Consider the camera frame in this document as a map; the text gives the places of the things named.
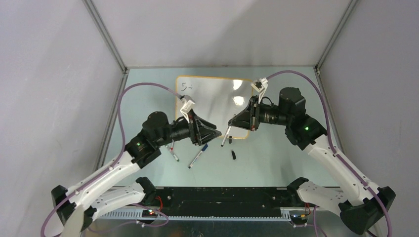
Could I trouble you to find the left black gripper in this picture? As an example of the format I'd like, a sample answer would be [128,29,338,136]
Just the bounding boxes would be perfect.
[155,108,221,147]

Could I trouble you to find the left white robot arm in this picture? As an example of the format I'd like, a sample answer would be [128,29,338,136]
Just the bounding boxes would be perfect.
[51,111,221,230]

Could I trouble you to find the green capped marker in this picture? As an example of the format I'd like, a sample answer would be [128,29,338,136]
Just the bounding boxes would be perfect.
[166,145,180,162]

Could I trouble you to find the aluminium frame post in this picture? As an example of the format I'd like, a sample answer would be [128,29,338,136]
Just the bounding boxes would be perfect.
[82,0,127,74]
[315,0,360,75]

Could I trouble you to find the black whiteboard marker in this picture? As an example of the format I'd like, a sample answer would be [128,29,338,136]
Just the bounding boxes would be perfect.
[221,126,231,147]

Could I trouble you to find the right aluminium frame post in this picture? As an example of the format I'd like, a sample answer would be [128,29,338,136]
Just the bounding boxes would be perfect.
[315,0,360,75]

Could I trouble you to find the left aluminium frame post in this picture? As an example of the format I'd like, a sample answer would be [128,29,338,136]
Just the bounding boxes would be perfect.
[82,0,127,74]

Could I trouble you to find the yellow framed whiteboard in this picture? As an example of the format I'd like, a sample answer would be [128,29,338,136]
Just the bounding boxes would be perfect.
[175,75,254,136]

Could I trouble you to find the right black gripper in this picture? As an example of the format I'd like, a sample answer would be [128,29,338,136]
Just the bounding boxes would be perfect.
[229,95,291,131]

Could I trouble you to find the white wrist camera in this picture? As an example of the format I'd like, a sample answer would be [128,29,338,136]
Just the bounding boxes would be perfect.
[179,95,195,123]
[251,78,268,104]

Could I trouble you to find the black marker cap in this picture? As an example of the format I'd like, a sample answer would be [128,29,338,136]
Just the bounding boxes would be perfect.
[231,151,237,160]

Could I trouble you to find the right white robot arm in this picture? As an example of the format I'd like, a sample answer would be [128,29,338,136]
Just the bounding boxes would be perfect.
[228,87,396,235]

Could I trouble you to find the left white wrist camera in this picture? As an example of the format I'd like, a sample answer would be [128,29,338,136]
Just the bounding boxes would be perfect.
[179,95,195,123]

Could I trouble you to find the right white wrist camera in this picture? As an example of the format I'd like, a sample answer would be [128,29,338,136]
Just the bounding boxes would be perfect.
[251,78,268,104]

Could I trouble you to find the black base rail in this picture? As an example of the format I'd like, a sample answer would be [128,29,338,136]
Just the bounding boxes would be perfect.
[142,187,305,218]

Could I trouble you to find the blue capped marker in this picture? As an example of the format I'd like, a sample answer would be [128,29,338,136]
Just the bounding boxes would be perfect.
[188,144,208,169]

